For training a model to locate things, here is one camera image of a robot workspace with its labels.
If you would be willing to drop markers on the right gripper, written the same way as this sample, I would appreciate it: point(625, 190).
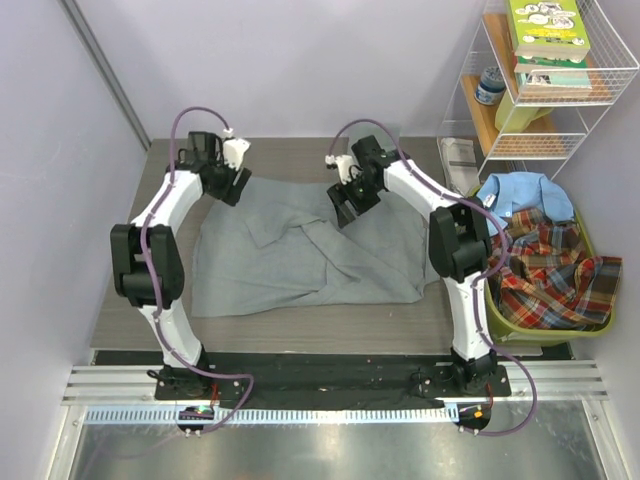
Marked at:
point(340, 194)

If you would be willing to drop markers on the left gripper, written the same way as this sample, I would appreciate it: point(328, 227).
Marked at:
point(230, 194)

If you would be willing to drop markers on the grey long sleeve shirt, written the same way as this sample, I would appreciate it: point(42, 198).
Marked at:
point(281, 247)

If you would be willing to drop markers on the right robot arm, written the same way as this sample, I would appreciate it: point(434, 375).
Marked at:
point(459, 244)

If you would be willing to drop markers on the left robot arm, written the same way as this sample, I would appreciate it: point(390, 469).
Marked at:
point(147, 267)

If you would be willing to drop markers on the plastic wrapped paper packet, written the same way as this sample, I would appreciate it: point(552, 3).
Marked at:
point(459, 164)

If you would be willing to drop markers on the light blue shirt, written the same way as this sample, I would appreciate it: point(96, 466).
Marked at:
point(503, 195)

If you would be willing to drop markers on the small blue white jar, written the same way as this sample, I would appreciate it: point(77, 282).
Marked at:
point(491, 86)

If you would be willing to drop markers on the yellow green cloth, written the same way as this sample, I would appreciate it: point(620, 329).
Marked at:
point(516, 119)

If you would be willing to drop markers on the green laundry basket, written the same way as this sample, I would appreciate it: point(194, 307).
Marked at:
point(575, 330)

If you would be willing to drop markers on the plaid shirt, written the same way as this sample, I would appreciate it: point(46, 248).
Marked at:
point(555, 270)

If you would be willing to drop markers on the lower stacked book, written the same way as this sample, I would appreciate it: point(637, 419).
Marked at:
point(552, 73)

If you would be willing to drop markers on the green book on top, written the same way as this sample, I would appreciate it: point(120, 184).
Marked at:
point(547, 29)

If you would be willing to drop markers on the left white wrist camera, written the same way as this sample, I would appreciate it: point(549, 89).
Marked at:
point(234, 149)

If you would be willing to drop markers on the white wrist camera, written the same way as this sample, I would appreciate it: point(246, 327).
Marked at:
point(346, 165)
point(234, 149)

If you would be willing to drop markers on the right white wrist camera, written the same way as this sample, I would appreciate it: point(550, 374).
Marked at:
point(346, 165)

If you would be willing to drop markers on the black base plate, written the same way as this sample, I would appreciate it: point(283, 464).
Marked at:
point(331, 383)

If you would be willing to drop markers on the white wire shelf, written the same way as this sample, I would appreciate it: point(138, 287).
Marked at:
point(549, 141)

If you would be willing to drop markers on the aluminium rail frame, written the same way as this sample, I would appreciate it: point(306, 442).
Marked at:
point(340, 417)

